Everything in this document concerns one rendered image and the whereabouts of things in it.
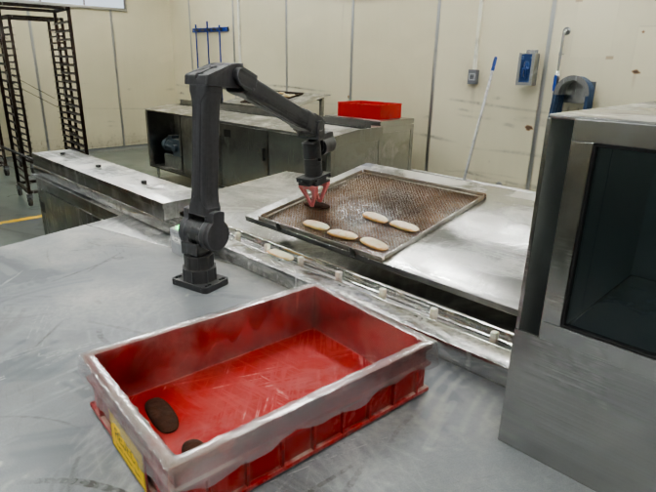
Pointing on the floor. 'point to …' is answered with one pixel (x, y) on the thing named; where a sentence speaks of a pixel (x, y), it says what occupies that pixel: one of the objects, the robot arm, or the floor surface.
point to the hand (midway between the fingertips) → (315, 202)
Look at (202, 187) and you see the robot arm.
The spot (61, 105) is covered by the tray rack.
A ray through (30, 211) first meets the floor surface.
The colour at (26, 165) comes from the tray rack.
